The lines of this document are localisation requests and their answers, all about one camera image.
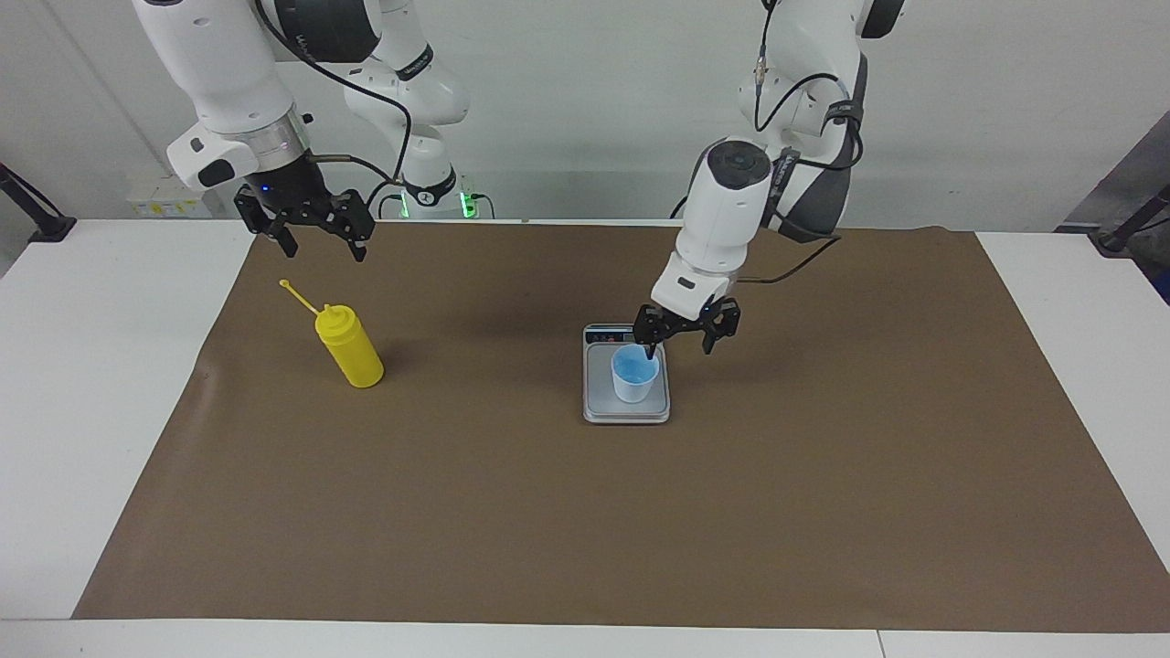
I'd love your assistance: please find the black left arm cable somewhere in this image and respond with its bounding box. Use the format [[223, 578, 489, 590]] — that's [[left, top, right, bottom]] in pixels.
[[672, 0, 867, 286]]

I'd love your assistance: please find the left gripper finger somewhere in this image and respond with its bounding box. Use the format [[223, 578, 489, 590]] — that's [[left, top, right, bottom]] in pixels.
[[633, 307, 662, 361], [699, 299, 742, 356]]

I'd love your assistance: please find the dark grey side panel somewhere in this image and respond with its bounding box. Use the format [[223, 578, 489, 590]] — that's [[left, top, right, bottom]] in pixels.
[[1056, 110, 1170, 307]]

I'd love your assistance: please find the brown paper table mat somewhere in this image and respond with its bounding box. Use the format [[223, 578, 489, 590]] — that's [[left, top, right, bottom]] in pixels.
[[73, 222, 1170, 631]]

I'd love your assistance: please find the silver digital kitchen scale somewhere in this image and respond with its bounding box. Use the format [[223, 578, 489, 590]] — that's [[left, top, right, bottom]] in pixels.
[[582, 324, 671, 425]]

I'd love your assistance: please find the light blue plastic cup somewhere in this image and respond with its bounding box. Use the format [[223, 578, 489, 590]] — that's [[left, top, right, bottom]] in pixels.
[[611, 345, 661, 404]]

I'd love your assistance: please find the white wall power strip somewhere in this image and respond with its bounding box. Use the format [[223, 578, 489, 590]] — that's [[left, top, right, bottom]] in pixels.
[[128, 178, 211, 218]]

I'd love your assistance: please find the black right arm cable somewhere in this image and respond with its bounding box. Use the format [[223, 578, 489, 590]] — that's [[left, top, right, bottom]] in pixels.
[[254, 0, 414, 184]]

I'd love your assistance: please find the yellow squeeze bottle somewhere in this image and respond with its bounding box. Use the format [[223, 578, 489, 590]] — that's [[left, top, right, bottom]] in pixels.
[[279, 279, 385, 389]]

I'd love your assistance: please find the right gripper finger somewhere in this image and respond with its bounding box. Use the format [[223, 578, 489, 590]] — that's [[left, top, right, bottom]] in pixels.
[[324, 189, 377, 264], [233, 186, 300, 260]]

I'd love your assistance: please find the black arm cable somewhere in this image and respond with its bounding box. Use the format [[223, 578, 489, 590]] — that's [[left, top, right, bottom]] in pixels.
[[672, 0, 867, 286], [254, 0, 414, 184]]

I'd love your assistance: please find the black camera stand clamp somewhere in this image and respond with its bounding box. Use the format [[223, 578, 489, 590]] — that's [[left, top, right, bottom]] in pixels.
[[1088, 183, 1170, 255], [0, 163, 77, 243]]

